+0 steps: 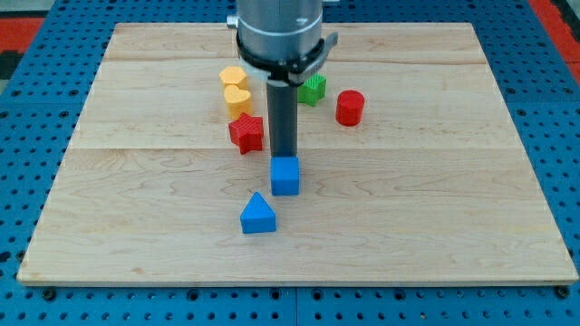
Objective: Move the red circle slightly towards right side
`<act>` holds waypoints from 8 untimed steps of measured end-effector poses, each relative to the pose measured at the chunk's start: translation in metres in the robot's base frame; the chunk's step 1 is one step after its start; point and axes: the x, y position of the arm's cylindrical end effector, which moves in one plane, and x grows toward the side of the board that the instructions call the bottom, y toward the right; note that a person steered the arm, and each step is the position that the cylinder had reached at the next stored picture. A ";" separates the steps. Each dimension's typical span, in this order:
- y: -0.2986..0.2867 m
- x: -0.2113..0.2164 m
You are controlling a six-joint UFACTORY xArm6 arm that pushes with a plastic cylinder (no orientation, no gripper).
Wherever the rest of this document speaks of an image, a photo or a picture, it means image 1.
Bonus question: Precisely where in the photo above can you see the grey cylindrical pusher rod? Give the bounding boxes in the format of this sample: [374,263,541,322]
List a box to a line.
[266,83,297,157]

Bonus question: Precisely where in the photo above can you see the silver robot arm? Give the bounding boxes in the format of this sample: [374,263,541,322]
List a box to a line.
[227,0,338,157]

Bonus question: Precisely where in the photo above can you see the green star block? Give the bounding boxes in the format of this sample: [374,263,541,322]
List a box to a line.
[298,73,327,107]

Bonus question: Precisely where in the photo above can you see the yellow heart block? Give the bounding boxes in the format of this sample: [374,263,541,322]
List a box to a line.
[224,85,253,120]

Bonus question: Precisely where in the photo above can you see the red star block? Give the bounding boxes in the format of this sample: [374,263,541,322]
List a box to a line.
[228,113,264,155]

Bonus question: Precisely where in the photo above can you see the yellow hexagon block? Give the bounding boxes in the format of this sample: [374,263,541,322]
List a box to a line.
[218,66,248,90]

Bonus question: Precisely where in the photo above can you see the red cylinder block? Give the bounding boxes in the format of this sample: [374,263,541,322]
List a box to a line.
[335,90,365,127]

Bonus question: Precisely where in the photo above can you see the blue cube block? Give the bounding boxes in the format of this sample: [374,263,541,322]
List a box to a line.
[270,157,300,196]

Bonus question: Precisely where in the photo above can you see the blue triangle block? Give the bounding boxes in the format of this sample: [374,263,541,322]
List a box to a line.
[240,192,276,234]

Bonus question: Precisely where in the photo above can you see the light wooden board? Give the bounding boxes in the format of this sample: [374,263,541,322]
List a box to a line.
[17,23,578,287]

